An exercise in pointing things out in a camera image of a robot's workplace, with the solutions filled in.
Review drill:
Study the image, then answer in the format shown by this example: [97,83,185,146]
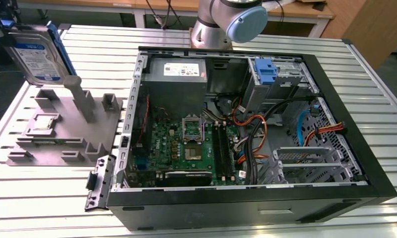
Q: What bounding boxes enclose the hard disk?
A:
[0,19,77,87]

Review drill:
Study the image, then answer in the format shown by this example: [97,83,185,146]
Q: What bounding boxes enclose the red orange power wire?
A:
[302,121,346,147]

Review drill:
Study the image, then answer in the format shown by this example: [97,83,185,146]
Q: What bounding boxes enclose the metal disk bay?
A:
[261,146,356,185]

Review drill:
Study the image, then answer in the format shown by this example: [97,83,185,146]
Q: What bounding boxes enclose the silver CPU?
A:
[32,116,56,130]

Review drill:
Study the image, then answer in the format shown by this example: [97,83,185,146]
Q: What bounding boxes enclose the grey parts rack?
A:
[5,75,125,167]

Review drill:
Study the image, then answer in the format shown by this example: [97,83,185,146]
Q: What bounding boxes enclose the green RAM stick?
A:
[30,138,69,145]

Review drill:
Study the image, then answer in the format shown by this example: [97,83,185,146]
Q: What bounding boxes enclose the white power supply label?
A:
[162,62,200,77]

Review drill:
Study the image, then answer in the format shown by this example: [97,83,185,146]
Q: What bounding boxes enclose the grey power supply unit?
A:
[141,57,208,119]

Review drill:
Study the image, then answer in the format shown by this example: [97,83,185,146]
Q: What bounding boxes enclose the metal socket cover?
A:
[181,116,205,143]

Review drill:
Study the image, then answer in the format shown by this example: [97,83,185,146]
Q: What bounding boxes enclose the green motherboard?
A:
[128,116,249,187]

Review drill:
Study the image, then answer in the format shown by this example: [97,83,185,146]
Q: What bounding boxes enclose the blue board connector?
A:
[134,158,150,172]

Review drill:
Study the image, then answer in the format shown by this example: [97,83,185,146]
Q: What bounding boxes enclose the CPU socket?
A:
[184,142,208,162]

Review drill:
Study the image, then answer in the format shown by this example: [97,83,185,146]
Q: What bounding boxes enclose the blue plastic drive latch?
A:
[254,58,278,85]

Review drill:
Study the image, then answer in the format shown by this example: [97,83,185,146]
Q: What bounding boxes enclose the metal optical drive cage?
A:
[242,56,320,116]

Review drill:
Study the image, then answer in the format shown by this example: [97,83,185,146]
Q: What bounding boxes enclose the black RAM slot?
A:
[212,120,226,181]
[221,120,236,181]

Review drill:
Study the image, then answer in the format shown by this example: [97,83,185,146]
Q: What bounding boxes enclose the black graphics card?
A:
[154,170,214,188]

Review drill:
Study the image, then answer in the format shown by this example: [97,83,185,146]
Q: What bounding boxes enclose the black PC case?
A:
[105,46,397,231]

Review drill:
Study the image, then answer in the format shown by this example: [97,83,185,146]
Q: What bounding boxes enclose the wooden cabinet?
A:
[320,0,397,70]

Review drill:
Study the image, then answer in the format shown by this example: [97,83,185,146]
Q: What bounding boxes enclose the thin red wire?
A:
[136,94,150,148]

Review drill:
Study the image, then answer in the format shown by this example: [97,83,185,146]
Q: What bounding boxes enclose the grey metal card bracket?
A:
[84,154,117,212]

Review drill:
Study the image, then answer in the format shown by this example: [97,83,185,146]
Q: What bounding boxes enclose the locking lever wire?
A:
[200,115,206,144]

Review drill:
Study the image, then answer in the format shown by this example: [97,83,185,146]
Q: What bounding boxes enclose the wooden desk white frame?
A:
[18,0,337,38]

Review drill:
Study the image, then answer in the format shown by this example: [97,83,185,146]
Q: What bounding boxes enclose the orange red looped wires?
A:
[232,114,269,152]

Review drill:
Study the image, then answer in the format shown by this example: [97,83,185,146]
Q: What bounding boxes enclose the black cable bundle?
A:
[242,95,318,185]

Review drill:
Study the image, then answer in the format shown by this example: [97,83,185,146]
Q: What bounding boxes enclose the orange wire bundle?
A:
[236,153,269,166]

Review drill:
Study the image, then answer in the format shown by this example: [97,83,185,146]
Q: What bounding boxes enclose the blue data wire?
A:
[297,104,321,149]

